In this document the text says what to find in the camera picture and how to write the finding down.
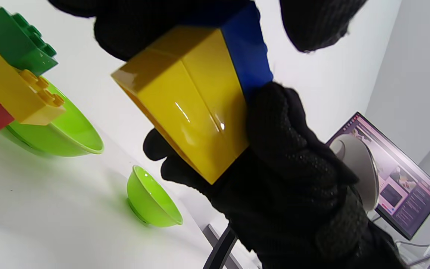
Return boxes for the person's left hand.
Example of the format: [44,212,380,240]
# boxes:
[143,81,408,269]

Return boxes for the person's right hand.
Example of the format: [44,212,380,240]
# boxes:
[47,0,367,62]

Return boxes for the long yellow toy brick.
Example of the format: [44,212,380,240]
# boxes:
[111,47,223,185]
[146,27,250,176]
[0,30,66,126]

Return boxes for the long blue toy brick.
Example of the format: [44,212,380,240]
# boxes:
[178,0,274,103]

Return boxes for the small green toy brick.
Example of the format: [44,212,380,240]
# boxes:
[0,7,59,77]

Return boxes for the dark grey handheld controller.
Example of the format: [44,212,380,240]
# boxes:
[329,134,380,213]

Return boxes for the black computer monitor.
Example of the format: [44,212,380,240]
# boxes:
[326,111,430,241]

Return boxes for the lime green plastic bowl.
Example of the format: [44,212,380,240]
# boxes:
[0,77,105,157]
[127,164,184,228]

